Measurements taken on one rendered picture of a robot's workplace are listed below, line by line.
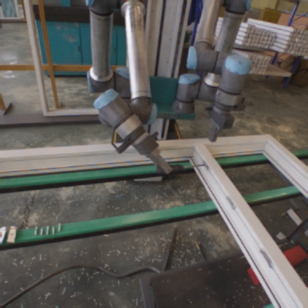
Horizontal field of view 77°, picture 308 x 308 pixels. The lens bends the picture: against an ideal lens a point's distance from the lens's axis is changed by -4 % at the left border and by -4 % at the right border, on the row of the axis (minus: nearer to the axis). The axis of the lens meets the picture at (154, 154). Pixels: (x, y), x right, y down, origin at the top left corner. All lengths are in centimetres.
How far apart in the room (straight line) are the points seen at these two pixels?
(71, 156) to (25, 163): 17
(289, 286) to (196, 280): 39
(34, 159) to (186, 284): 74
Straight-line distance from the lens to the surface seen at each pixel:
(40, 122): 286
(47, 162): 84
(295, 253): 115
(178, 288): 89
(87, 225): 67
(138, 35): 99
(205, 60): 91
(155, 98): 171
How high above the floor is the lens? 143
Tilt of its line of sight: 38 degrees down
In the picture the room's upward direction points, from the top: 9 degrees clockwise
